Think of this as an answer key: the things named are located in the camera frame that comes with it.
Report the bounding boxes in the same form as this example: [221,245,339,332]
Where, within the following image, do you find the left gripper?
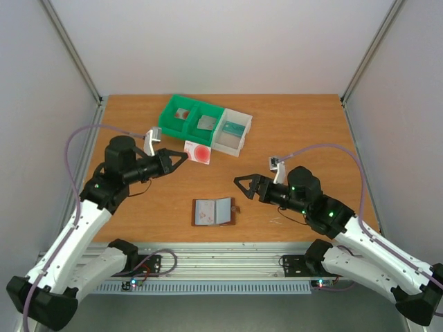
[125,148,188,184]

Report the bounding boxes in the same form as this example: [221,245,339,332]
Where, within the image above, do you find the white floral card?
[197,115,217,131]
[195,200,216,225]

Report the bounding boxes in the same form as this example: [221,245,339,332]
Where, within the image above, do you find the brown leather card holder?
[191,197,241,227]

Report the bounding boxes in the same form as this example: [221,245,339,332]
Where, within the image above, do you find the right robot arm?
[234,166,442,326]

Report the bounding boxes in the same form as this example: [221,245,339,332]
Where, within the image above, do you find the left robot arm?
[6,136,188,331]

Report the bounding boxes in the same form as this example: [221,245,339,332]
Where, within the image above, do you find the white vip card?
[198,118,216,131]

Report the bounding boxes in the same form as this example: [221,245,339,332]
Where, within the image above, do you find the red patterned card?
[174,108,190,120]

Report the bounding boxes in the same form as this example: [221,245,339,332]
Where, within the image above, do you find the teal vip card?
[223,121,245,137]

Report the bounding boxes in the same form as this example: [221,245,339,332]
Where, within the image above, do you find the left green bin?
[158,95,198,139]

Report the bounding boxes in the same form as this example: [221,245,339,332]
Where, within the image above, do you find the green bin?
[185,102,224,147]
[158,95,198,139]

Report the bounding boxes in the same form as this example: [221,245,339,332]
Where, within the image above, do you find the white bin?
[210,108,253,157]

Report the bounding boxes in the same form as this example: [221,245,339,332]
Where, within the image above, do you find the middle green bin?
[185,102,224,147]

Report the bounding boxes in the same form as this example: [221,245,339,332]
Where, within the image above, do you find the right controller board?
[311,279,337,288]

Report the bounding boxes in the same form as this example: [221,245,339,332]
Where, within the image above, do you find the controller board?
[120,279,143,292]
[311,279,337,288]

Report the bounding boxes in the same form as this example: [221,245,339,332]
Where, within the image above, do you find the left controller board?
[120,279,143,292]

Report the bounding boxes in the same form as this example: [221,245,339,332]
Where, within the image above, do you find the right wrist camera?
[269,156,287,184]

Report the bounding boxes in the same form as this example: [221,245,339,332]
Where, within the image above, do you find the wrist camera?
[143,127,161,156]
[269,156,287,184]

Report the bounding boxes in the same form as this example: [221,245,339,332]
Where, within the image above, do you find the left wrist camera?
[143,127,161,156]

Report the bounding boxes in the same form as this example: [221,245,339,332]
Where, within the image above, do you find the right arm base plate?
[278,255,336,278]

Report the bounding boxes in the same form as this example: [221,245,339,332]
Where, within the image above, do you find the aluminium rail frame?
[30,241,413,280]

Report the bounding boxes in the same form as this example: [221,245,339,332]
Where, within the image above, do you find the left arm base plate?
[114,254,162,277]

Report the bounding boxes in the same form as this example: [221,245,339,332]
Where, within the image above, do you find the grey slotted cable duct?
[93,280,311,296]

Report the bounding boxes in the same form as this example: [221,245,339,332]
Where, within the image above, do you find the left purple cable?
[22,124,179,331]

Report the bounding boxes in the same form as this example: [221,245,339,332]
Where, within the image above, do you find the right frame post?
[340,0,406,108]

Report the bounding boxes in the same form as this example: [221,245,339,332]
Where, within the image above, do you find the frame post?
[39,0,102,105]
[340,0,406,108]

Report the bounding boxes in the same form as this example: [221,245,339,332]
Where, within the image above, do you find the left frame post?
[39,0,102,105]

